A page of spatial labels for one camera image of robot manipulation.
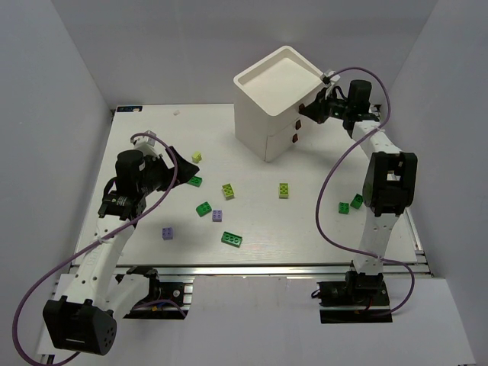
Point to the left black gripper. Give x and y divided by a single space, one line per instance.
168 170

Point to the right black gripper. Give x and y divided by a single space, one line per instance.
322 107

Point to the small lime lego brick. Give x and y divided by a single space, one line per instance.
196 157

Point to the white three-drawer cabinet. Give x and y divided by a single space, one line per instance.
267 96

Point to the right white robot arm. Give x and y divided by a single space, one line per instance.
390 180

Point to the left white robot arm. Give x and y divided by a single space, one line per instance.
85 317

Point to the green lego near left gripper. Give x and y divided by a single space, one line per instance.
195 181

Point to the green square lego brick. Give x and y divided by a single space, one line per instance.
203 209

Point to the purple lego brick centre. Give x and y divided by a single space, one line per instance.
217 215

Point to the purple lego brick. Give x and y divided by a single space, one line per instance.
167 233
217 215

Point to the purple lego brick left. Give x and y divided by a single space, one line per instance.
167 233

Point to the blue label sticker left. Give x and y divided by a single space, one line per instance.
129 109

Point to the long green lego brick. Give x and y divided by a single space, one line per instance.
231 239

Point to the green lego brick right rear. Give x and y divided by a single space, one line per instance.
357 201

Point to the green lego brick right front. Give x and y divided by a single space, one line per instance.
343 208

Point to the aluminium rail frame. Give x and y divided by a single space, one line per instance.
279 236

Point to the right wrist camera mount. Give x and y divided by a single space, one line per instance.
330 78

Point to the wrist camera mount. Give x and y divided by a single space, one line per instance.
330 78
145 143

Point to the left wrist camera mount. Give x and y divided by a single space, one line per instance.
145 143

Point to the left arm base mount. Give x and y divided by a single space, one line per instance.
165 299

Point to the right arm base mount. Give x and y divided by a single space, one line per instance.
358 299

